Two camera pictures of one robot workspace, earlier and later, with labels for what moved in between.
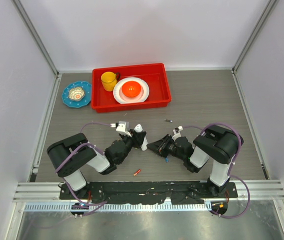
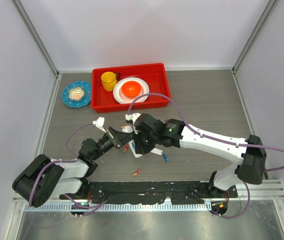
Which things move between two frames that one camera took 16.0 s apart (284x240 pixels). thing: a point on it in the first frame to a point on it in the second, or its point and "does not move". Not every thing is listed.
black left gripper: x=137 y=138 to x=119 y=138
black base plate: x=149 y=192 does not move
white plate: x=121 y=98 does not move
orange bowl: x=131 y=89 does not move
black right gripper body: x=171 y=149 to x=146 y=143
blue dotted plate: x=87 y=88 does not move
